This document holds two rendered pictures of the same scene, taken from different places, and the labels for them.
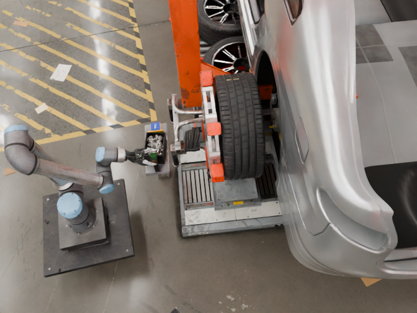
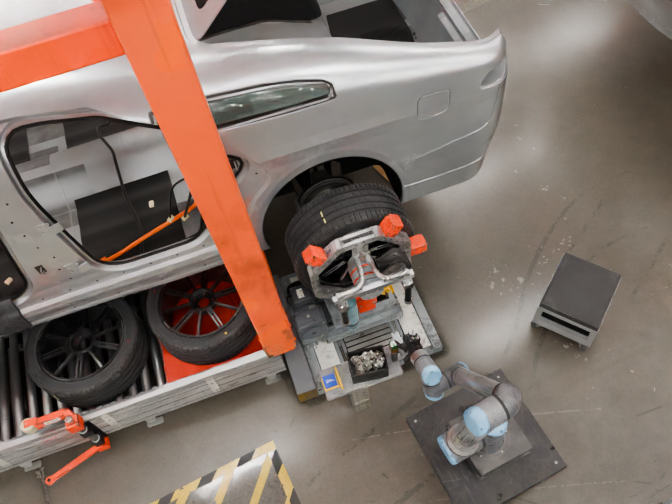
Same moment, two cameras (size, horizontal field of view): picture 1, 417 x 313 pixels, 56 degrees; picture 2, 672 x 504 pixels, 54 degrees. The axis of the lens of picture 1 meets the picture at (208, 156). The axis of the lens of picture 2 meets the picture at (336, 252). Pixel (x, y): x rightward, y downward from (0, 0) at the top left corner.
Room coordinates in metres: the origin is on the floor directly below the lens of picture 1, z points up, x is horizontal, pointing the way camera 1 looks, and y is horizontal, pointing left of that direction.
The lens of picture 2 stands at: (1.74, 1.71, 3.83)
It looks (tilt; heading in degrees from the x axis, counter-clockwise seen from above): 58 degrees down; 263
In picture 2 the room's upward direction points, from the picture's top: 11 degrees counter-clockwise
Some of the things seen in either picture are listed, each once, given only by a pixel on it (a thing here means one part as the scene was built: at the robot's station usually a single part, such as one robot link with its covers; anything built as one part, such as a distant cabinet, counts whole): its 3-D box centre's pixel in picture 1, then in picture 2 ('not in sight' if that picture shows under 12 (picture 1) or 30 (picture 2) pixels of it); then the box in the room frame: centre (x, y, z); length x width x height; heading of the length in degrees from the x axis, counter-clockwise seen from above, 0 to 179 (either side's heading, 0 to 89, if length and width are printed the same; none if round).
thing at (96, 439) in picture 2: not in sight; (87, 432); (3.12, 0.19, 0.30); 0.09 x 0.05 x 0.50; 3
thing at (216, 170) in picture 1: (216, 172); (416, 244); (1.11, -0.04, 0.85); 0.09 x 0.08 x 0.07; 3
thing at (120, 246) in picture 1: (92, 231); (481, 449); (1.06, 0.89, 0.15); 0.60 x 0.60 x 0.30; 11
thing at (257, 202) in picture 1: (233, 177); (355, 303); (1.46, -0.19, 0.13); 0.50 x 0.36 x 0.10; 3
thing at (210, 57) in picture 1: (241, 72); (206, 306); (2.33, -0.32, 0.39); 0.66 x 0.66 x 0.24
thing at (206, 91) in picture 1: (210, 129); (360, 265); (1.42, -0.02, 0.85); 0.54 x 0.07 x 0.54; 3
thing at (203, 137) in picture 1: (198, 130); (365, 276); (1.42, 0.05, 0.85); 0.21 x 0.14 x 0.14; 93
